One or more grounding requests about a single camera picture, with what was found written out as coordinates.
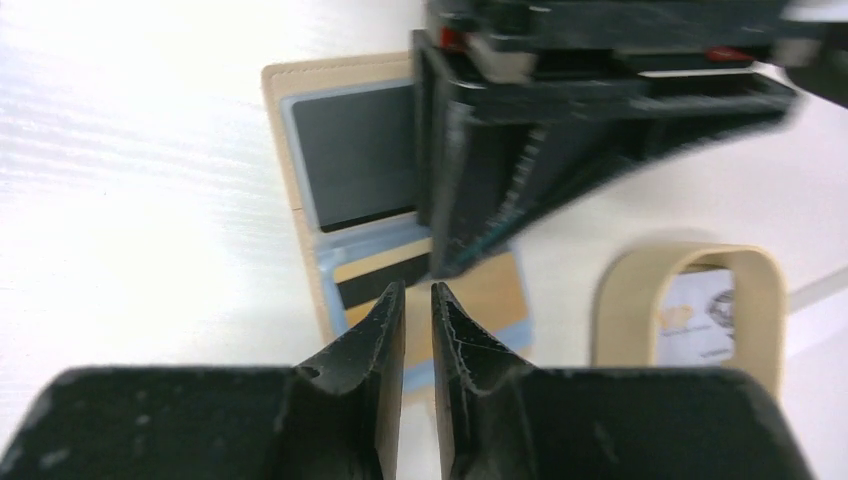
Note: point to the beige oval tray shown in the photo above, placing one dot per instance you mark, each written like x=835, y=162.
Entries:
x=626, y=322

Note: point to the gold card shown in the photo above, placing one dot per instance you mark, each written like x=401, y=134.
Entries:
x=491, y=293

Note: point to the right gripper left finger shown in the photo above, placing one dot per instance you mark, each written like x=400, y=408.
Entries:
x=334, y=416

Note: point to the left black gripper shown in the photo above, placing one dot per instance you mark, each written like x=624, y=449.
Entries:
x=495, y=155

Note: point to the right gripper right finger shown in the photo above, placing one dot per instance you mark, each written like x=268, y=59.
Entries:
x=502, y=417

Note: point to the beige card holder wallet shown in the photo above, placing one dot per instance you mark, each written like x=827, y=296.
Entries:
x=323, y=251

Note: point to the black card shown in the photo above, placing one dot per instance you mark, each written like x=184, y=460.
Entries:
x=353, y=149

